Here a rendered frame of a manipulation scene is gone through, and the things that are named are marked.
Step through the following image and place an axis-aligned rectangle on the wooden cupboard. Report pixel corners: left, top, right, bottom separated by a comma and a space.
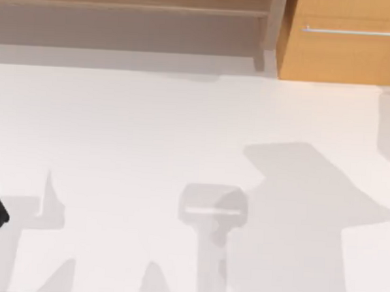
274, 0, 390, 87

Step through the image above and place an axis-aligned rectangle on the open wooden shelf unit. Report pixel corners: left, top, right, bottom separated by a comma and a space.
0, 0, 288, 80

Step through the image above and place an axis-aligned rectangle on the long metal handle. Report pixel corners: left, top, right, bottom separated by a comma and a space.
301, 25, 390, 37

